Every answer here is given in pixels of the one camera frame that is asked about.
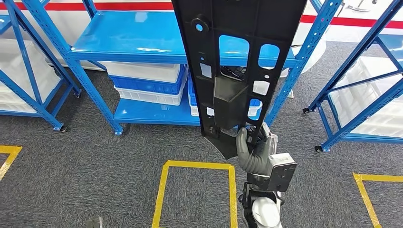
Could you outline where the white car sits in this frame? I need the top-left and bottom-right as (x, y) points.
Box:
(0, 0), (403, 76)

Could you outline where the red barrier belt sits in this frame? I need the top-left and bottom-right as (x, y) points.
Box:
(299, 14), (403, 29)
(0, 1), (174, 11)

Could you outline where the black plastic plate part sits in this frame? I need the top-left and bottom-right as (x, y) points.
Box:
(171, 0), (307, 160)

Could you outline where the white stand base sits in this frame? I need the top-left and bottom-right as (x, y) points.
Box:
(346, 0), (378, 12)

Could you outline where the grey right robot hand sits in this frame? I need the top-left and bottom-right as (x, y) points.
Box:
(236, 123), (279, 159)

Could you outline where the blue plastic crate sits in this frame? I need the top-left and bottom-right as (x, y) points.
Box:
(108, 66), (189, 95)
(188, 74), (262, 121)

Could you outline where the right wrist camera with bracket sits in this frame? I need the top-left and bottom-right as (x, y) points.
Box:
(247, 152), (297, 192)

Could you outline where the blue metal shelf rack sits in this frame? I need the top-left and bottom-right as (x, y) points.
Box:
(0, 0), (83, 132)
(302, 0), (403, 153)
(22, 0), (344, 136)

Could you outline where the white moulded foam tray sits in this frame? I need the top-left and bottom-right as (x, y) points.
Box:
(0, 38), (62, 114)
(329, 56), (403, 138)

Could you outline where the dark left wrist camera mount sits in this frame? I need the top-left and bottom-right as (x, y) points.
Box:
(86, 216), (103, 228)

